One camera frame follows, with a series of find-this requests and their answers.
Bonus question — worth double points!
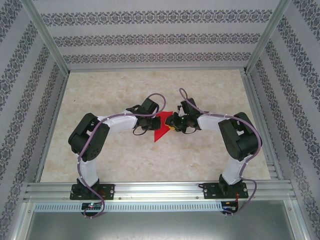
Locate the red cloth piece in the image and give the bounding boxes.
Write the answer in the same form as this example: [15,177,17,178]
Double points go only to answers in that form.
[152,110,176,143]

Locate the small circuit board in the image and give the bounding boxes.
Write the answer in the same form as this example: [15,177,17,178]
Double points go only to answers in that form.
[223,201,238,212]
[82,202,102,211]

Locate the left gripper black cable loop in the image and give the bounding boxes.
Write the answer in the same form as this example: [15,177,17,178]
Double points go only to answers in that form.
[132,125,149,137]

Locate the aluminium back frame bar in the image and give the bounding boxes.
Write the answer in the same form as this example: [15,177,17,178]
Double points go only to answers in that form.
[67,66,247,74]

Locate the aluminium mounting rail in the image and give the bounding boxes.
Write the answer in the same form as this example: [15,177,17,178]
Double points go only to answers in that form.
[23,181,297,202]

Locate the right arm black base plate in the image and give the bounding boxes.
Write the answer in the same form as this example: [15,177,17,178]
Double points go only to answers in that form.
[202,182,249,200]

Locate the aluminium side rail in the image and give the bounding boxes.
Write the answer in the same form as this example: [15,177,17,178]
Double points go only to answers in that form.
[241,71,285,181]
[34,72,70,183]

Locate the slotted grey cable duct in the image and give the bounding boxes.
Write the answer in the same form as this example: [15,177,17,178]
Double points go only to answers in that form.
[33,201,225,212]

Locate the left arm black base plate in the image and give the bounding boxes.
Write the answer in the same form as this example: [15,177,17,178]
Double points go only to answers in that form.
[70,183,116,201]

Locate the aluminium frame post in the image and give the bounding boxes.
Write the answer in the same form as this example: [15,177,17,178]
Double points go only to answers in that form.
[21,0,71,74]
[243,0,293,74]

